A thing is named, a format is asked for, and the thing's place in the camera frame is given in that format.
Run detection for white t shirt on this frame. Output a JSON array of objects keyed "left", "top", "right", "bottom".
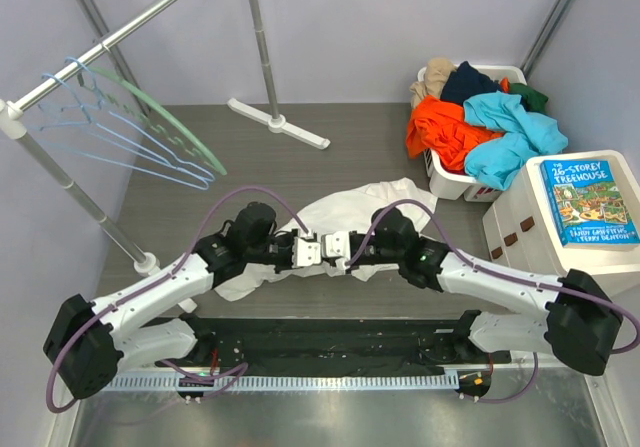
[{"left": 214, "top": 178, "right": 438, "bottom": 302}]

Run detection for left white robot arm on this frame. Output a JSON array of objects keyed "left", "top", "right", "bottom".
[{"left": 43, "top": 202, "right": 322, "bottom": 400}]

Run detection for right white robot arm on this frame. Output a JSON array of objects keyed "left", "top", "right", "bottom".
[{"left": 321, "top": 208, "right": 622, "bottom": 376}]

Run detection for orange t shirt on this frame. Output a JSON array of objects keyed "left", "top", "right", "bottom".
[{"left": 406, "top": 96, "right": 503, "bottom": 173}]

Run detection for cyan t shirt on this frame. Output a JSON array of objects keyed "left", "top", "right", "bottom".
[{"left": 463, "top": 92, "right": 568, "bottom": 191}]

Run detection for green plastic hanger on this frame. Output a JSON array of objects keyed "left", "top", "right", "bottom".
[{"left": 89, "top": 67, "right": 227, "bottom": 176}]

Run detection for white laundry basket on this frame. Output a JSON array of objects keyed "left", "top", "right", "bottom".
[{"left": 422, "top": 64, "right": 527, "bottom": 203}]

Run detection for white drawer unit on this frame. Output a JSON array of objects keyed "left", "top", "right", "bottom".
[{"left": 482, "top": 157, "right": 639, "bottom": 300}]

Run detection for beige garment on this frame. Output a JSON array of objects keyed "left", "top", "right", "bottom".
[{"left": 409, "top": 57, "right": 457, "bottom": 109}]

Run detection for navy garment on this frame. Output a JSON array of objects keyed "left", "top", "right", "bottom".
[{"left": 440, "top": 61, "right": 502, "bottom": 106}]

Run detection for blue treehouse book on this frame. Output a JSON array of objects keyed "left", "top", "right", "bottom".
[{"left": 540, "top": 158, "right": 639, "bottom": 249}]

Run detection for dark green garment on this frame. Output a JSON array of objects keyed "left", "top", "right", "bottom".
[{"left": 509, "top": 83, "right": 549, "bottom": 115}]

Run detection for silver clothes rack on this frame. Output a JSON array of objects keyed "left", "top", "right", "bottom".
[{"left": 0, "top": 0, "right": 332, "bottom": 313}]

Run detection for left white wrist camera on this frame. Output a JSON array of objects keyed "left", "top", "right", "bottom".
[{"left": 292, "top": 231, "right": 322, "bottom": 269}]

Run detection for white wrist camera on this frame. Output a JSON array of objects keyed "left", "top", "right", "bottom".
[
  {"left": 292, "top": 231, "right": 322, "bottom": 269},
  {"left": 321, "top": 231, "right": 352, "bottom": 271}
]

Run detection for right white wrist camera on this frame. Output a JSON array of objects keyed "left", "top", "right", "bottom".
[{"left": 321, "top": 231, "right": 352, "bottom": 271}]

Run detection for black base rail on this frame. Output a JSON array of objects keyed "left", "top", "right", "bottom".
[{"left": 117, "top": 316, "right": 546, "bottom": 374}]

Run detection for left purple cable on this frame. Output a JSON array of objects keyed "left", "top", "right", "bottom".
[{"left": 45, "top": 184, "right": 314, "bottom": 413}]

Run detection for white slotted cable duct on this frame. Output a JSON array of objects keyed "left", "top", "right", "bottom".
[{"left": 103, "top": 371, "right": 459, "bottom": 393}]

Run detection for blue wire hanger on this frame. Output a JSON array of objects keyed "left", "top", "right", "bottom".
[
  {"left": 28, "top": 71, "right": 216, "bottom": 190},
  {"left": 40, "top": 57, "right": 227, "bottom": 190}
]

